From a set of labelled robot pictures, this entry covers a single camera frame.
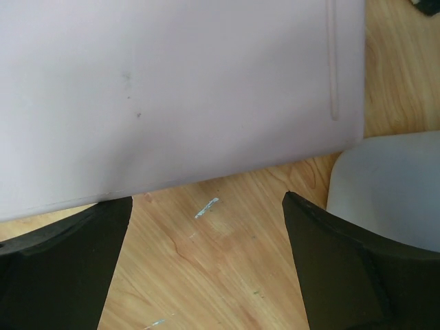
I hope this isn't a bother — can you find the pink small tray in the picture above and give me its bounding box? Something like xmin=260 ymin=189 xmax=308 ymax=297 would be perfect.
xmin=1 ymin=1 xmax=366 ymax=221

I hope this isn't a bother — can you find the blue rimmed white tub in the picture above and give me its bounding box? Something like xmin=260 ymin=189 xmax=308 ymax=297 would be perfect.
xmin=327 ymin=131 xmax=439 ymax=252

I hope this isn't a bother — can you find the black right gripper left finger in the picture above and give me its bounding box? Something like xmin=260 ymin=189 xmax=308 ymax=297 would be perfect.
xmin=1 ymin=197 xmax=133 ymax=329

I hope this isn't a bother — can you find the black floral pillow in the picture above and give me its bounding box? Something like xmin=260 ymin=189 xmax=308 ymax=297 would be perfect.
xmin=410 ymin=0 xmax=440 ymax=17

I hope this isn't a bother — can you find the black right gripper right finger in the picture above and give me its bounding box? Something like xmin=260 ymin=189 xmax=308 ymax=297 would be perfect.
xmin=283 ymin=192 xmax=439 ymax=329

